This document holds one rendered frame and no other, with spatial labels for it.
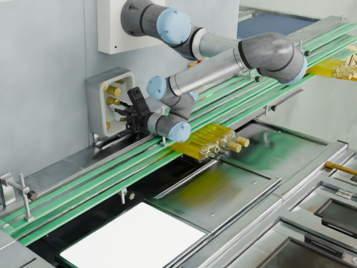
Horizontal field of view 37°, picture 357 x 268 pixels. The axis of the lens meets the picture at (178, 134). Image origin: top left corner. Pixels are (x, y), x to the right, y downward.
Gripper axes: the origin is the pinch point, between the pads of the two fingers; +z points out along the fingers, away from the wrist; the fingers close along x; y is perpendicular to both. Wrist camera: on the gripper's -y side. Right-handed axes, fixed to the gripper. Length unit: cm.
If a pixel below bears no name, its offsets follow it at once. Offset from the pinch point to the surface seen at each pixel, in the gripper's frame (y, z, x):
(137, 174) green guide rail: 25.1, -13.8, -4.2
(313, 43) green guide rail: 10, -11, 138
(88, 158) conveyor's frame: 15.8, -2.3, -17.9
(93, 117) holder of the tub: 3.5, 2.8, -9.4
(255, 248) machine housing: 39, -65, 2
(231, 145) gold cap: 21, -33, 31
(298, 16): 9, 22, 181
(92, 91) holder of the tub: -7.6, 1.5, -9.3
